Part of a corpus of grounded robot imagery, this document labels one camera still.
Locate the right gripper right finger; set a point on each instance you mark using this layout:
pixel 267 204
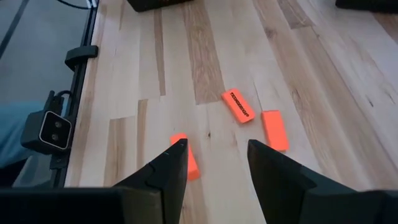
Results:
pixel 289 199

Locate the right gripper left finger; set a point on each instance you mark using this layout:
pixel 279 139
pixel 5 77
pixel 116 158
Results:
pixel 155 193

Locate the orange rectangular eraser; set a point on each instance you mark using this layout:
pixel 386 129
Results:
pixel 192 168
pixel 275 130
pixel 237 105

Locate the black table-level camera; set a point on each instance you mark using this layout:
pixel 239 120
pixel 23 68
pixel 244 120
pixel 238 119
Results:
pixel 46 132

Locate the black aluminium rig frame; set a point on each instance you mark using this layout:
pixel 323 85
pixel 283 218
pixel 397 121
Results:
pixel 75 93

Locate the black frame clamp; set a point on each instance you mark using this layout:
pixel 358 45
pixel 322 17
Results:
pixel 81 53

